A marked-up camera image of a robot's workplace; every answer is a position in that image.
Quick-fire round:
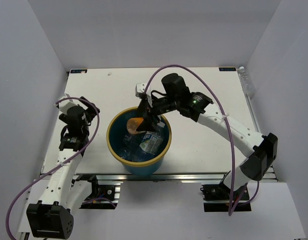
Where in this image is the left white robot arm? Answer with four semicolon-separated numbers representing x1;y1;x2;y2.
26;94;100;240

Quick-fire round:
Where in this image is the blue corner sticker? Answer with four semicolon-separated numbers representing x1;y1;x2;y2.
70;69;88;74
218;67;236;72

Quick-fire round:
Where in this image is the left blue corner sticker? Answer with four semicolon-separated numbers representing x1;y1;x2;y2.
70;69;88;74

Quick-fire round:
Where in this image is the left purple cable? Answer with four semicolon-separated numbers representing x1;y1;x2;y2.
5;97;100;239

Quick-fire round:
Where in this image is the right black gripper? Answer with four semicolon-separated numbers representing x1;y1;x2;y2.
136;94;179;132

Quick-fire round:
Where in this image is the clear unlabelled plastic bottle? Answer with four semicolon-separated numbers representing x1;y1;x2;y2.
117;147;131;161

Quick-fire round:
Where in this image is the right blue corner sticker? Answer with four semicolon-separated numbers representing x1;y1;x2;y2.
218;67;236;72

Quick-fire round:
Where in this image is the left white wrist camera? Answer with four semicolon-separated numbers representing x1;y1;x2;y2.
54;99;77;114

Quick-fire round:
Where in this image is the purple cable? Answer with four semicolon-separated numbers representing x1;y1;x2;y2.
5;97;100;239
143;64;260;217

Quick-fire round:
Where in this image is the long clear bottle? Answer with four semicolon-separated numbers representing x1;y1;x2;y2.
238;66;255;98

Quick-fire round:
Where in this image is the green white label bottle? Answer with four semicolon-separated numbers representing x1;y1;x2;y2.
139;131;164;155

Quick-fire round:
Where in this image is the teal bin with tan rim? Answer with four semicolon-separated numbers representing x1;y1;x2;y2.
106;107;172;176

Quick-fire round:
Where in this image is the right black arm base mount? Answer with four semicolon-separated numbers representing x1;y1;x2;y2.
200;183;251;213

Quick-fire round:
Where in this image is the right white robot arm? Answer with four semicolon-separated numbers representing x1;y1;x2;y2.
135;73;278;200

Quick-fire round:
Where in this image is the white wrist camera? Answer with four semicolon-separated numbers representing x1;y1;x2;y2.
135;83;152;107
54;99;77;114

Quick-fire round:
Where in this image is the orange juice bottle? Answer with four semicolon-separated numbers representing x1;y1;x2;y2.
126;117;144;135

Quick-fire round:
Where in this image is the blue label bottle small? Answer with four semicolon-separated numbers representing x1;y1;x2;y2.
131;149;155;163

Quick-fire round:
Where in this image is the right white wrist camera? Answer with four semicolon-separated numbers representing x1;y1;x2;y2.
135;83;152;107

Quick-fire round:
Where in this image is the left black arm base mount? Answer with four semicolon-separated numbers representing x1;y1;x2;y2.
72;174;120;210

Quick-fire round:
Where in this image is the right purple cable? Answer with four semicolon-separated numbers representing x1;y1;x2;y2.
143;64;260;217

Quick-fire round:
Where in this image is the blue label bottle large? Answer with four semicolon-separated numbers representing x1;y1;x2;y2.
123;133;144;151

